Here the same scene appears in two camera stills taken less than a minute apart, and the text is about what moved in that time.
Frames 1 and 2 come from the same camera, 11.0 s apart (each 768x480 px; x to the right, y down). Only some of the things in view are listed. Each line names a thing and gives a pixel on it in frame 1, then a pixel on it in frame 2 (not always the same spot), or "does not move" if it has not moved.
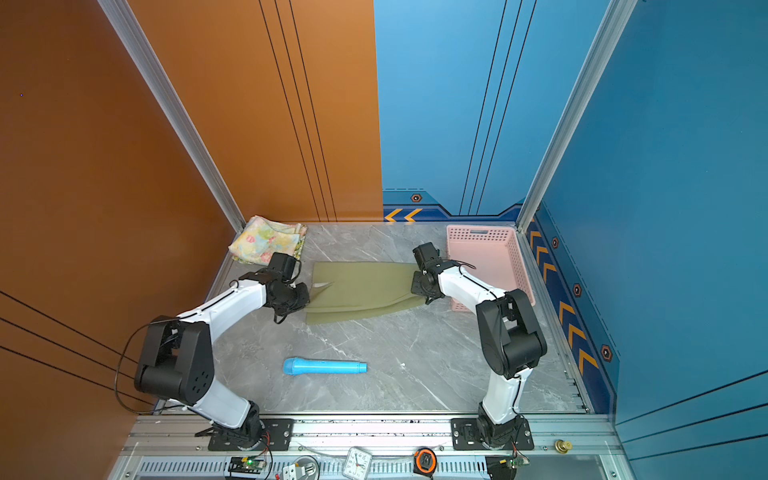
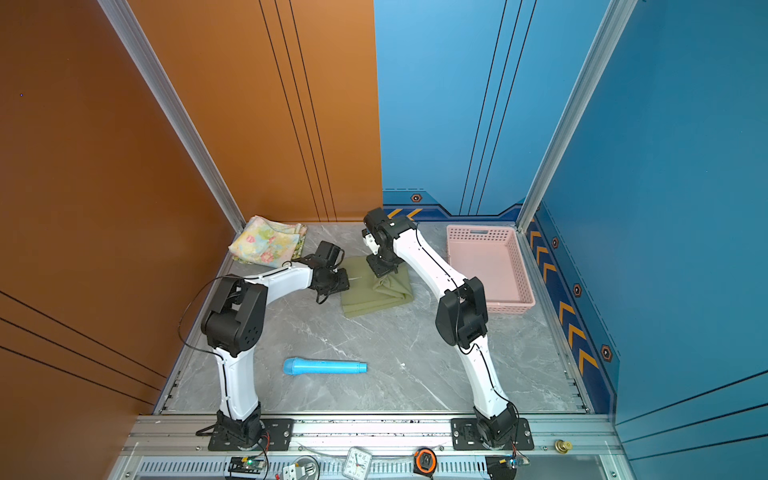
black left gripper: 301,287 -> 344,283
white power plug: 305,467 does not move
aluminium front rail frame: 176,447 does not move
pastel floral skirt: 261,237 does not move
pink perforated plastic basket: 498,254 does not move
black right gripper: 415,288 -> 379,271
